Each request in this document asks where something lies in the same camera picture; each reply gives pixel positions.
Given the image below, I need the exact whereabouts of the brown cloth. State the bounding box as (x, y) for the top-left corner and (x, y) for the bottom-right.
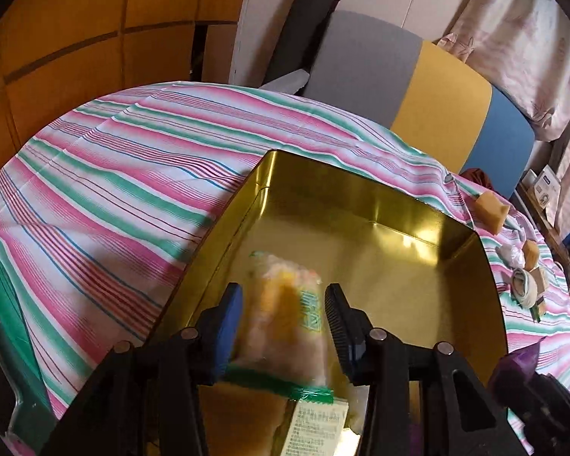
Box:
(461, 167), (495, 191)

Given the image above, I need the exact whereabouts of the wooden shelf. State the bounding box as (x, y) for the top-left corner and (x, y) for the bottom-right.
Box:
(515, 180), (570, 286)

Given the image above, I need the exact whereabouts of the wooden cabinet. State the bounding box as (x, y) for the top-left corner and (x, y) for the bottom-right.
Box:
(0, 0), (255, 172)

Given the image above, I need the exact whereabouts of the striped tablecloth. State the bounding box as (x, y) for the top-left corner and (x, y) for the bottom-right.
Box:
(0, 83), (570, 456)

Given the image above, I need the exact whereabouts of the white box with portrait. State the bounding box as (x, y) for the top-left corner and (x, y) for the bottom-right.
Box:
(532, 165), (562, 207)

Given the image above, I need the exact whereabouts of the green plastic stool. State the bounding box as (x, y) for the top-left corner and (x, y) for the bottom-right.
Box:
(0, 247), (58, 438)

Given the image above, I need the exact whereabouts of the pink patterned curtain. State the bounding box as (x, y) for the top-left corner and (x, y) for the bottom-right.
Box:
(437, 0), (570, 229)

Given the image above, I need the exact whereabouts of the purple packet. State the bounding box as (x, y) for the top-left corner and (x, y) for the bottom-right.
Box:
(496, 342), (538, 376)

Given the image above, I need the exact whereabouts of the clear packet green label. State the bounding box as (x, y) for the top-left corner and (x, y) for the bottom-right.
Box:
(228, 249), (350, 404)

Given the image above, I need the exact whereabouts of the grey yellow blue chair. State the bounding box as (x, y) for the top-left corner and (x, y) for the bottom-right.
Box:
(261, 9), (537, 200)

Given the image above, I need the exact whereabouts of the small yellow sponge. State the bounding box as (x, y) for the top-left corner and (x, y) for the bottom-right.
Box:
(522, 239), (541, 271)

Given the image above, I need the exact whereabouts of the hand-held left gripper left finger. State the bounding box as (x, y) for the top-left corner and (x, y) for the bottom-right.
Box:
(43, 282), (244, 456)

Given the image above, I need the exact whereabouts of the beige soap box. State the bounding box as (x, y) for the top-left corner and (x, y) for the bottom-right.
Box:
(532, 265), (552, 295)

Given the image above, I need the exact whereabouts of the gold tin box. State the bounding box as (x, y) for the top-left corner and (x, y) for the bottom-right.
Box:
(145, 149), (507, 456)

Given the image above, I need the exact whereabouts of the black rolled mat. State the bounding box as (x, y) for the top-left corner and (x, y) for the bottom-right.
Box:
(263, 0), (339, 86)

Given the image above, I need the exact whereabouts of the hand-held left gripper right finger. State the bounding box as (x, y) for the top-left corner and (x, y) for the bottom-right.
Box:
(324, 282), (528, 456)

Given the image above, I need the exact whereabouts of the pale green printed box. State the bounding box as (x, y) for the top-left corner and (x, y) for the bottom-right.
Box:
(282, 399), (350, 456)

